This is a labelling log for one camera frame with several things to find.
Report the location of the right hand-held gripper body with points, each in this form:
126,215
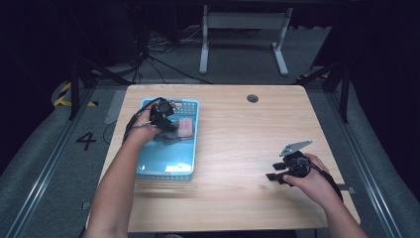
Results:
297,163

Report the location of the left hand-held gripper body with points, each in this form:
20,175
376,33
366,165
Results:
161,112

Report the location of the blue plastic basket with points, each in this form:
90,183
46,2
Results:
171,158

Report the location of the person's left hand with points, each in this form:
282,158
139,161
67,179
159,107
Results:
143,130

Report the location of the person's right hand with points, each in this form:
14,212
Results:
315,186

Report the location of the grey table grommet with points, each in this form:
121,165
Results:
252,98

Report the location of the black metal stand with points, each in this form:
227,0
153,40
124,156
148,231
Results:
340,82
79,82

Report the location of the yellow black floor tape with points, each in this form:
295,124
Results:
62,95

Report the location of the grey tape piece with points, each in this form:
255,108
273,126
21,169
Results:
85,206

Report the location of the white metal stand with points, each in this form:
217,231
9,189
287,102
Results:
244,20

